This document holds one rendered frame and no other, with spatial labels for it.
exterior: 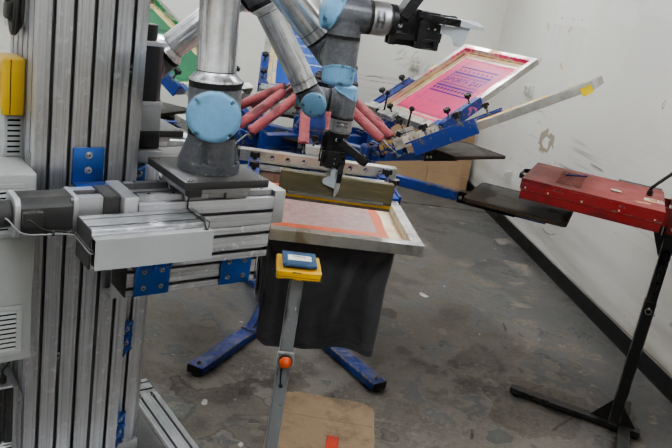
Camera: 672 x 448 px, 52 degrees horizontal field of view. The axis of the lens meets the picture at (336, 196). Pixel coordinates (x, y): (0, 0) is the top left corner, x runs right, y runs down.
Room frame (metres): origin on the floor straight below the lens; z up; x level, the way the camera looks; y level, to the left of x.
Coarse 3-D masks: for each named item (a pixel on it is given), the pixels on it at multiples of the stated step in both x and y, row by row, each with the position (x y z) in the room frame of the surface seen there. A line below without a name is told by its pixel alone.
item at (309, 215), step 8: (288, 200) 2.46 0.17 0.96; (296, 200) 2.48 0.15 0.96; (288, 208) 2.36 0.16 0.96; (296, 208) 2.38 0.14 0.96; (304, 208) 2.40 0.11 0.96; (312, 208) 2.41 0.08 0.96; (320, 208) 2.43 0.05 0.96; (288, 216) 2.27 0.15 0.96; (296, 216) 2.29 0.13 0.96; (304, 216) 2.30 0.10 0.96; (312, 216) 2.32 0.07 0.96; (320, 216) 2.33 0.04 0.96; (272, 224) 2.16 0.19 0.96; (280, 224) 2.17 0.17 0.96; (288, 224) 2.19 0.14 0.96; (296, 224) 2.20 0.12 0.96; (304, 224) 2.21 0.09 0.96; (312, 224) 2.23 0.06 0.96; (320, 224) 2.24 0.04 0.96; (328, 224) 2.26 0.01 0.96
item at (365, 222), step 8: (328, 208) 2.44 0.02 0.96; (336, 208) 2.46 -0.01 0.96; (344, 208) 2.48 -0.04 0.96; (352, 208) 2.49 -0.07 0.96; (328, 216) 2.35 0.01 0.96; (336, 216) 2.36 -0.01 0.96; (344, 216) 2.38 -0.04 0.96; (352, 216) 2.39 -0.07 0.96; (360, 216) 2.41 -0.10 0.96; (368, 216) 2.43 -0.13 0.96; (376, 216) 2.44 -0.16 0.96; (336, 224) 2.27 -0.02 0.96; (344, 224) 2.29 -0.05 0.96; (352, 224) 2.30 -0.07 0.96; (360, 224) 2.31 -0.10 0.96; (368, 224) 2.33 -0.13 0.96; (376, 224) 2.35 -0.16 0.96; (344, 232) 2.20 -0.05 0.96; (352, 232) 2.21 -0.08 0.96; (360, 232) 2.23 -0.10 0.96; (368, 232) 2.24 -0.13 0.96; (376, 232) 2.26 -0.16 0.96; (384, 232) 2.27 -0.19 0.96
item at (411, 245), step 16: (400, 208) 2.48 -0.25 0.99; (400, 224) 2.30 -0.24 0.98; (288, 240) 2.03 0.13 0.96; (304, 240) 2.04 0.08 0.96; (320, 240) 2.04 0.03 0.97; (336, 240) 2.05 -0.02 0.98; (352, 240) 2.06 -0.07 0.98; (368, 240) 2.06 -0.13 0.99; (384, 240) 2.08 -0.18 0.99; (400, 240) 2.11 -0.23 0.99; (416, 240) 2.14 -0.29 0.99
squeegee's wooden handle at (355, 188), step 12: (288, 180) 2.16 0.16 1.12; (300, 180) 2.16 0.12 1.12; (312, 180) 2.17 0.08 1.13; (348, 180) 2.18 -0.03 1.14; (360, 180) 2.19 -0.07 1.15; (372, 180) 2.22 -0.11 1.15; (312, 192) 2.17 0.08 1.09; (324, 192) 2.17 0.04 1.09; (348, 192) 2.18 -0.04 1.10; (360, 192) 2.19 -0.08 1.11; (372, 192) 2.20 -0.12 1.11; (384, 192) 2.20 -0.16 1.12; (384, 204) 2.20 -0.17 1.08
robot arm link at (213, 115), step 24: (216, 0) 1.45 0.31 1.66; (240, 0) 1.50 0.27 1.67; (216, 24) 1.45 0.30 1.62; (216, 48) 1.45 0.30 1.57; (216, 72) 1.45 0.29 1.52; (192, 96) 1.45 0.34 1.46; (216, 96) 1.42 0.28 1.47; (240, 96) 1.48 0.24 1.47; (192, 120) 1.42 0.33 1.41; (216, 120) 1.43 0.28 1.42; (240, 120) 1.45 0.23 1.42
